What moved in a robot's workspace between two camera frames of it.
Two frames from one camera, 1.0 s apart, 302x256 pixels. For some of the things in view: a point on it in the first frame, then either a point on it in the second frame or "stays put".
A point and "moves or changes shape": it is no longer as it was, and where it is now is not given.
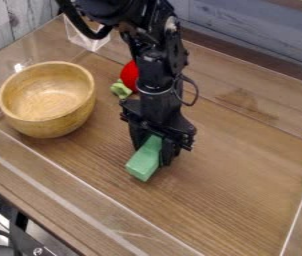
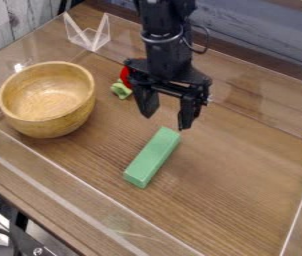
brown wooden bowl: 46,98 stays put
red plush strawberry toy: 127,84 stays put
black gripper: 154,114 -> 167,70
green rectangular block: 146,161 moves or changes shape
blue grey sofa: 263,24 stays put
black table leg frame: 24,243 stays put
